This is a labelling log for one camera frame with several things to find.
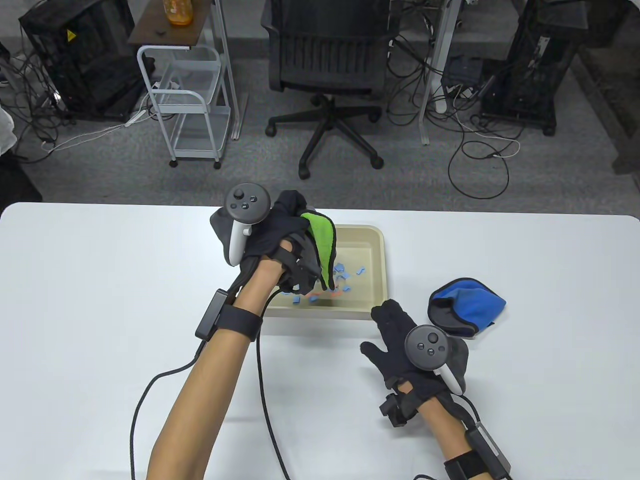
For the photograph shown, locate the person's right hand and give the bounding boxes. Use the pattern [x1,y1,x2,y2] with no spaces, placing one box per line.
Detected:
[360,299,452,402]

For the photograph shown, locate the person's left hand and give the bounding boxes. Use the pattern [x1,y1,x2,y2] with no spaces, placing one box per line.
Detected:
[241,189,312,267]

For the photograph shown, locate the green hand towel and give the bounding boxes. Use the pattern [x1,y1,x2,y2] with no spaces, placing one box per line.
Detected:
[297,211,338,292]

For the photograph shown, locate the paper scraps from grey cloth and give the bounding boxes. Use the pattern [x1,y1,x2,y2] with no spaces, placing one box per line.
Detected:
[334,261,367,296]

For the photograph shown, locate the grey and blue hand towel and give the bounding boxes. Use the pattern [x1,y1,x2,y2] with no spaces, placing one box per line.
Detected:
[427,277,507,339]

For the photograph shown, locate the person's left forearm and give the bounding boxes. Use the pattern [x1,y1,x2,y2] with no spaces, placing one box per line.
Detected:
[145,260,286,480]

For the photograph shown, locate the grey right hand controller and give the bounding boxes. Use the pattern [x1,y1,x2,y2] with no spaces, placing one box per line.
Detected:
[404,325,471,396]

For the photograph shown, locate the grey hand controller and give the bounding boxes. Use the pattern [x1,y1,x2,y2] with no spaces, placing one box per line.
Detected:
[210,183,272,267]
[404,325,471,396]

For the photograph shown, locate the grey left hand controller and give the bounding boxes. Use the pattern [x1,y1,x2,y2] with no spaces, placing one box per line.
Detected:
[210,183,272,267]

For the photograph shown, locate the black left glove module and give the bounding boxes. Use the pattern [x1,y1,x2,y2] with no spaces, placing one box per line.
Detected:
[276,257,321,296]

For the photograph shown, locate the black glove module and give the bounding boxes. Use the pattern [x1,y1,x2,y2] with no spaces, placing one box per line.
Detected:
[276,257,321,296]
[380,392,418,428]

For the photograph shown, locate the black right glove module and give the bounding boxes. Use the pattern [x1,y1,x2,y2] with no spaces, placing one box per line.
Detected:
[380,392,418,428]

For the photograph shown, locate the beige plastic tray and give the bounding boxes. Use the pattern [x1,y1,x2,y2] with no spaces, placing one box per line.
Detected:
[262,225,386,322]

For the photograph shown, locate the black left wrist sensor box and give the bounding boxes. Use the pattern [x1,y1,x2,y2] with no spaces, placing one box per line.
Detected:
[195,290,230,342]

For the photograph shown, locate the black wrist sensor box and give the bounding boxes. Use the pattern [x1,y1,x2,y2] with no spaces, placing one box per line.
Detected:
[195,290,230,342]
[465,424,512,476]

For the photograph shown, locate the black right wrist sensor box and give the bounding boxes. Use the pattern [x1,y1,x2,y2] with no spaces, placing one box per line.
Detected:
[465,424,512,476]

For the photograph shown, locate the white metal cart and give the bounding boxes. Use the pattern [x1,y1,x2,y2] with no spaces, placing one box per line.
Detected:
[137,45,232,170]

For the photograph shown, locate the white desk leg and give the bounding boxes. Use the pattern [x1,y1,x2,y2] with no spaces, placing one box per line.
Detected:
[417,0,463,146]
[209,0,249,142]

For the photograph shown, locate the black office chair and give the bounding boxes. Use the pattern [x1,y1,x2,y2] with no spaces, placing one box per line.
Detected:
[261,0,401,180]

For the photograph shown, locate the orange bottle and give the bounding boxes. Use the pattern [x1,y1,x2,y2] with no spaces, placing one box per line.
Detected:
[165,0,193,27]

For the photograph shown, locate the brown wooden side table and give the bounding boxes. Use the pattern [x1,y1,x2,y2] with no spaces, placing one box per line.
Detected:
[127,0,213,48]

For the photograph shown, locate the black box under desk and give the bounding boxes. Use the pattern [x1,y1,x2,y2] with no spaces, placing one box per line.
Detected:
[442,54,485,87]

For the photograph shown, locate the black computer tower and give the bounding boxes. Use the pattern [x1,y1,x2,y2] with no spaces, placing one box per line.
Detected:
[19,0,146,121]
[480,0,588,137]

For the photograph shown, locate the black left wrist strap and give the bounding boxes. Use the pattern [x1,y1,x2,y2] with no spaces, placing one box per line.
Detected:
[217,305,262,341]

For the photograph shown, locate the black sensor cable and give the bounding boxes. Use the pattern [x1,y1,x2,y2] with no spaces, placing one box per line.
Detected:
[457,395,483,431]
[256,290,292,480]
[130,342,206,480]

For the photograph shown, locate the black looped floor cable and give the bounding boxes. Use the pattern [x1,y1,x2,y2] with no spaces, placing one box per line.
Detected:
[447,141,511,200]

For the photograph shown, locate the tangle of black cables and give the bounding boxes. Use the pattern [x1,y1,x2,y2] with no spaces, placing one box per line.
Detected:
[0,50,71,166]
[387,0,526,141]

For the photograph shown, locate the white floor cable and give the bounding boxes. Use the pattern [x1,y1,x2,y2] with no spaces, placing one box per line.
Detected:
[452,107,522,161]

